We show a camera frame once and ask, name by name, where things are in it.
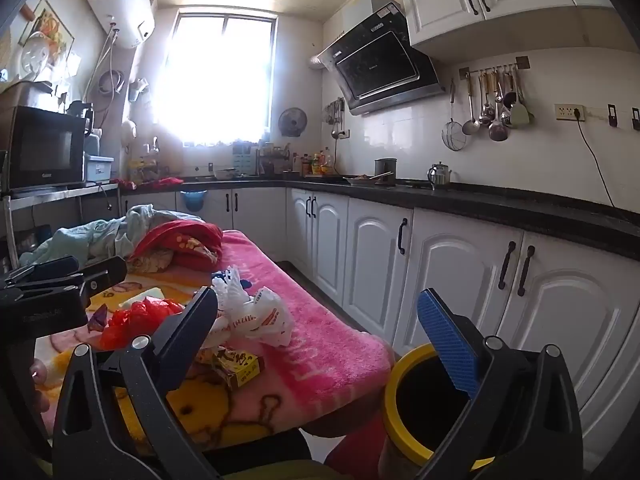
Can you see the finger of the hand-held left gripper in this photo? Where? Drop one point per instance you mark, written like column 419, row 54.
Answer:
column 50, row 266
column 102, row 271

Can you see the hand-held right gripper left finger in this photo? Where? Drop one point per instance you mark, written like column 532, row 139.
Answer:
column 192, row 330

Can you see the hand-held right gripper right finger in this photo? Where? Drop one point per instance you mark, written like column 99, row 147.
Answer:
column 450, row 340

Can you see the pale green wrapper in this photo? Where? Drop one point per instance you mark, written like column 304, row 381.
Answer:
column 142, row 296

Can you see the dark purple wrapper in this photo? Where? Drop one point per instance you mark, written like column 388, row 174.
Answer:
column 97, row 319

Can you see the small yellow printed box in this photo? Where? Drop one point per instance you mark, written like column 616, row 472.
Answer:
column 237, row 362

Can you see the red plastic bag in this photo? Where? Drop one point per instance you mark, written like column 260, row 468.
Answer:
column 130, row 322

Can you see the blue toy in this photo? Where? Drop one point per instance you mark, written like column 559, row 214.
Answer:
column 245, row 284

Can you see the yellow-rimmed trash bin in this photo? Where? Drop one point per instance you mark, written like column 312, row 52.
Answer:
column 395, row 385

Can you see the white red-printed plastic bag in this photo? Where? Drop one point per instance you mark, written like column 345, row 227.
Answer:
column 265, row 317

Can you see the person's left hand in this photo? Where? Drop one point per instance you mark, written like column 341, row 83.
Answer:
column 39, row 374

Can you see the light blue cloth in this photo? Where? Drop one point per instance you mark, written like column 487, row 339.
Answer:
column 80, row 240

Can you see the white lower kitchen cabinets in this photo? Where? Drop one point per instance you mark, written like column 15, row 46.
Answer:
column 450, row 270

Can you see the metal shelf rack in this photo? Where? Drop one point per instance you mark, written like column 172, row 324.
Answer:
column 60, row 192

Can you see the red floral padded cloth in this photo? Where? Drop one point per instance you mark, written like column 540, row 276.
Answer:
column 185, row 245

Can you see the red rag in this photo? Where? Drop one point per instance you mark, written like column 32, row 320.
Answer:
column 150, row 182

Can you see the blue storage box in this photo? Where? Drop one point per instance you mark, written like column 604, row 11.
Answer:
column 97, row 167

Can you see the yellow packages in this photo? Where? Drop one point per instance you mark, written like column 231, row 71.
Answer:
column 140, row 170

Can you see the blue hanging bin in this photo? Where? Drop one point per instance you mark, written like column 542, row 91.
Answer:
column 192, row 200

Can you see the black microwave oven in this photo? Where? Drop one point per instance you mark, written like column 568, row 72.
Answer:
column 42, row 147

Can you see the pink cartoon blanket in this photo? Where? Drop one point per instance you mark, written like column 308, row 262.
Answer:
column 320, row 340

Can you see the metal faucet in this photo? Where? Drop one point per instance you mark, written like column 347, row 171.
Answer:
column 155, row 145

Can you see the white plastic jug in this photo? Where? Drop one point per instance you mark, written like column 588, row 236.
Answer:
column 129, row 130

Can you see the black kitchen countertop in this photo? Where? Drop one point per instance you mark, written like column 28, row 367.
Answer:
column 500, row 205

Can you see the smooth red fabric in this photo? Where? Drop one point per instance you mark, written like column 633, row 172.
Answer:
column 350, row 452

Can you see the black jug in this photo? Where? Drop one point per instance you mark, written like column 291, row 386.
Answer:
column 82, row 115

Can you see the bowl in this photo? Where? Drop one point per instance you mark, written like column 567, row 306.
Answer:
column 225, row 173

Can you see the steel teapot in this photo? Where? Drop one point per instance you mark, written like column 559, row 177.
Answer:
column 440, row 175

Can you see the cardboard box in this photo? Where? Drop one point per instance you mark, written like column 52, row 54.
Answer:
column 20, row 95

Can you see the teal utensil holder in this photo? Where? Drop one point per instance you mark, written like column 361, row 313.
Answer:
column 245, row 160

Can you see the dark cooking pot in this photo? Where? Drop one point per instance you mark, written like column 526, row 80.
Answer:
column 385, row 170

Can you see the plate of food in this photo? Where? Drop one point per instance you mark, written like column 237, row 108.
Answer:
column 362, row 178

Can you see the dark spice rack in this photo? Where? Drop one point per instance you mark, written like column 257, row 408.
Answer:
column 272, row 160

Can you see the group of condiment bottles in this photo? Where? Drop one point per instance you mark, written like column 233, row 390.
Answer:
column 317, row 162

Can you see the white round plastic cover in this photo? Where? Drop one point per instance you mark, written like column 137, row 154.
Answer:
column 35, row 55

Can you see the row of hanging kitchen utensils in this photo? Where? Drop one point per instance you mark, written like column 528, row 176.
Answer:
column 497, row 130

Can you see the kitchen window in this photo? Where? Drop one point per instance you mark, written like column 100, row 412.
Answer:
column 220, row 75

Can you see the hanging utensils beside hood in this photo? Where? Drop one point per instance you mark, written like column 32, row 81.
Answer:
column 336, row 115

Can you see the white water heater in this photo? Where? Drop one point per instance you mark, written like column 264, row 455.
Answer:
column 120, row 5

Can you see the black range hood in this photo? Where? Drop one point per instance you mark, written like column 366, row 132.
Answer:
column 380, row 60

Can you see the grey wall holder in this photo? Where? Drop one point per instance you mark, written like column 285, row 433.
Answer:
column 139, row 87

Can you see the small wall fan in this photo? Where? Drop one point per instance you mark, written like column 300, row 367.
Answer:
column 292, row 121

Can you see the wall poster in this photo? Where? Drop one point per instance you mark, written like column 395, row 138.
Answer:
column 50, row 25

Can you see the wall power socket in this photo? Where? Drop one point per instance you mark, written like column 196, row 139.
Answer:
column 569, row 111

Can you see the metal utensil rail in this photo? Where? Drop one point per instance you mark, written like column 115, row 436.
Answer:
column 492, row 67

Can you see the black wall hook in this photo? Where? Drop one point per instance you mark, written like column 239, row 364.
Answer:
column 611, row 114
column 635, row 119

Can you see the silver exhaust duct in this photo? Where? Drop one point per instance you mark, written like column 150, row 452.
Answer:
column 316, row 62

